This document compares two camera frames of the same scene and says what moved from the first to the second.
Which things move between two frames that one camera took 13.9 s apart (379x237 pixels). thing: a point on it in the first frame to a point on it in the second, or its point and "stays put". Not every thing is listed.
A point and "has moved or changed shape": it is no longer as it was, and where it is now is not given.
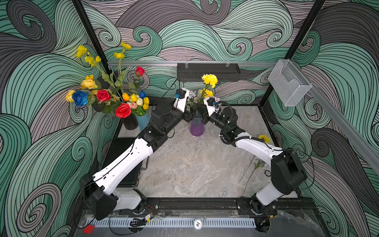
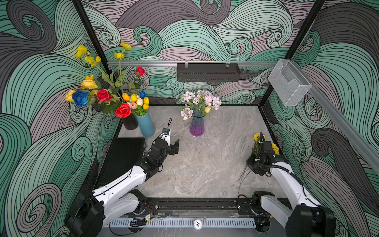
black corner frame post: [290, 54] stays put
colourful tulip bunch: [138, 103] stays put
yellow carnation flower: [208, 79] has moved or changed shape
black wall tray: [193, 72] stays put
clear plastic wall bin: [289, 84] stays put
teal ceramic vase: [143, 121] stays put
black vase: [131, 122] stays put
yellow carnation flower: [247, 169] to [255, 137]
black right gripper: [205, 115] to [248, 162]
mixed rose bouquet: [107, 94] stays put
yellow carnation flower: [209, 93] has moved or changed shape
